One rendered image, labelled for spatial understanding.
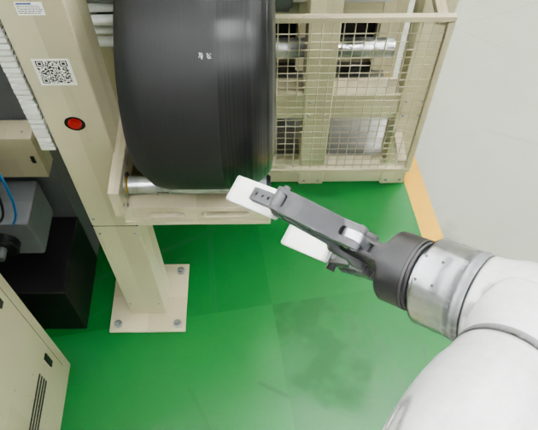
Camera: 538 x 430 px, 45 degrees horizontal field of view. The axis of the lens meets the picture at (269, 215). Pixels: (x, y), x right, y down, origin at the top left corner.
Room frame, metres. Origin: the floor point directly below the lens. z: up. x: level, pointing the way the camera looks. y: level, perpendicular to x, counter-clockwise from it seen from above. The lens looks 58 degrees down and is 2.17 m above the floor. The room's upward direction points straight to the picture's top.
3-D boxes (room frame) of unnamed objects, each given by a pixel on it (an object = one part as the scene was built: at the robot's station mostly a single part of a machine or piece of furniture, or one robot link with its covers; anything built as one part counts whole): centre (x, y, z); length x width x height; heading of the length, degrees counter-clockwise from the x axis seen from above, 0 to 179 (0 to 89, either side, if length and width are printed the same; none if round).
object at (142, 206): (0.88, 0.18, 0.83); 0.36 x 0.09 x 0.06; 91
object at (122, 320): (1.00, 0.43, 0.01); 0.27 x 0.27 x 0.02; 1
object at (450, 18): (1.36, -0.05, 0.65); 0.90 x 0.02 x 0.70; 91
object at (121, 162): (1.02, 0.35, 0.90); 0.40 x 0.03 x 0.10; 1
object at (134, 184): (0.88, 0.17, 0.90); 0.35 x 0.05 x 0.05; 91
